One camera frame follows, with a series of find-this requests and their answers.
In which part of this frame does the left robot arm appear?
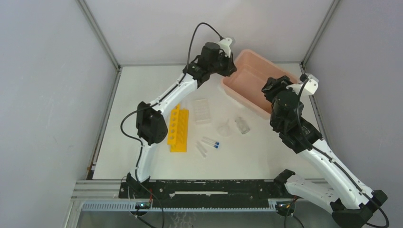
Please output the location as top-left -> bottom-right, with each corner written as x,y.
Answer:
127,38 -> 237,198

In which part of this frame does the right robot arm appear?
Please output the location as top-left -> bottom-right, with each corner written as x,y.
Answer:
262,74 -> 387,228

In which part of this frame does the pink plastic storage bin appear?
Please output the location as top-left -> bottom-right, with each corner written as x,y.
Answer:
221,49 -> 297,119

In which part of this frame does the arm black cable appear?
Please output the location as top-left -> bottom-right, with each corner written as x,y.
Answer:
296,74 -> 391,228
120,22 -> 225,190

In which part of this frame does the clear well plate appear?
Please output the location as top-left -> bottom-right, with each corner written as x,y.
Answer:
192,98 -> 211,125

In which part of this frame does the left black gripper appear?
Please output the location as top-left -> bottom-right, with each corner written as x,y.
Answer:
209,50 -> 237,77

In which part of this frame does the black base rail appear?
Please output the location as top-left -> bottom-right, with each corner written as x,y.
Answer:
118,180 -> 293,210

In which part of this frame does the blue capped tube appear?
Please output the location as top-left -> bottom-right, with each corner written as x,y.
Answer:
202,136 -> 220,145
202,139 -> 219,149

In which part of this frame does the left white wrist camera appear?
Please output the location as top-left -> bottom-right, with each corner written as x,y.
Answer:
218,37 -> 235,58

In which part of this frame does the clear tube right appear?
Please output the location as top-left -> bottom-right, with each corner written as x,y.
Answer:
196,141 -> 207,155

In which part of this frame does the small clear glass bottle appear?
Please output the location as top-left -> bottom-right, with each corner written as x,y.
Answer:
234,117 -> 250,134

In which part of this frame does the blue capped tube upper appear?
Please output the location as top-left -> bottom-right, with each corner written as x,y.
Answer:
202,136 -> 220,145

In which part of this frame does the yellow test tube rack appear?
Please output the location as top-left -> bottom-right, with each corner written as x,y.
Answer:
167,104 -> 189,152

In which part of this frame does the blue capped tube lower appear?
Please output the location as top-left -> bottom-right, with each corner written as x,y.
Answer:
202,139 -> 219,149

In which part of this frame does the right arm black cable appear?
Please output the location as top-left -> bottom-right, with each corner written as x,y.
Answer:
296,74 -> 391,228

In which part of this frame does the clear tube left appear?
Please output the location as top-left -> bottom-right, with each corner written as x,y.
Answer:
196,146 -> 207,158

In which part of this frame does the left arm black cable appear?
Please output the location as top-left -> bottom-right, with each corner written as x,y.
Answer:
120,22 -> 225,190

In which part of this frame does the clear tube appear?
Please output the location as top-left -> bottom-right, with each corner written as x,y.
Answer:
196,141 -> 207,155
196,146 -> 207,158

